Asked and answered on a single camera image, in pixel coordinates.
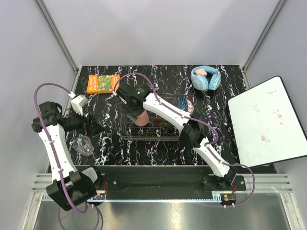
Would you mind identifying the clear drinking glass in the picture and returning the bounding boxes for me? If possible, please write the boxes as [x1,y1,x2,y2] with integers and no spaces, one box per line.
[73,136,94,156]

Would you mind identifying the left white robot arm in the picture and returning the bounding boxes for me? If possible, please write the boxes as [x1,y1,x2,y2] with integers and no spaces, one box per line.
[31,101,104,211]

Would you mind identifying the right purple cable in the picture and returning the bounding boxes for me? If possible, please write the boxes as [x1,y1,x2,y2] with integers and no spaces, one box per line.
[112,72,256,208]

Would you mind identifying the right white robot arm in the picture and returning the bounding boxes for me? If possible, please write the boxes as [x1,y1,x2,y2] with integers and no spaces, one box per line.
[114,83,236,190]

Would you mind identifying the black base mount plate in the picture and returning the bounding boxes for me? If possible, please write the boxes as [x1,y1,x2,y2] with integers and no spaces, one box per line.
[47,164,248,192]

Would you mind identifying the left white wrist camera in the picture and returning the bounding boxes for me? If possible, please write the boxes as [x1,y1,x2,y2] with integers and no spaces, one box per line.
[68,91,88,116]

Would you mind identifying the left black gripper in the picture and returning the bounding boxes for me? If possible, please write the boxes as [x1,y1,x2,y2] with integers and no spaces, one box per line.
[63,106,105,137]

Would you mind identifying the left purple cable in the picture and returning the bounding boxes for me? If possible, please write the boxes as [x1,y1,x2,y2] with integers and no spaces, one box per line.
[35,83,104,230]

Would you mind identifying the purple cable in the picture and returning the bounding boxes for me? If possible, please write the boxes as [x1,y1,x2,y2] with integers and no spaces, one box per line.
[35,83,104,230]
[112,72,256,208]

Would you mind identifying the orange book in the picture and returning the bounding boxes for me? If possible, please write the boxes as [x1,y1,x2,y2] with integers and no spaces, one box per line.
[86,74,120,94]

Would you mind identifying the light blue headphones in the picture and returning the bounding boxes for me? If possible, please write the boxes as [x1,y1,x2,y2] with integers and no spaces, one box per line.
[190,66,221,91]

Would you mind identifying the wire dish rack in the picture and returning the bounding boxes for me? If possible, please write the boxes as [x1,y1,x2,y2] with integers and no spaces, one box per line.
[118,94,197,141]

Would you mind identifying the blue triangle pattern bowl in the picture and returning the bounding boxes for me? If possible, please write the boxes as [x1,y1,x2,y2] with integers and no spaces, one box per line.
[177,97,194,114]

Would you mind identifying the pink cube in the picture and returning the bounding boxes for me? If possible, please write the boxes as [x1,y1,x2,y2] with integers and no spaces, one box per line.
[194,68,207,76]

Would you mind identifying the white whiteboard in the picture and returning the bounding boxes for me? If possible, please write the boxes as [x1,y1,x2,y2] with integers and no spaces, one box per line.
[228,76,307,167]

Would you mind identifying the small pink cup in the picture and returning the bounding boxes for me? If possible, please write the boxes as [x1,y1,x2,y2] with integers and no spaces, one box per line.
[134,110,149,127]

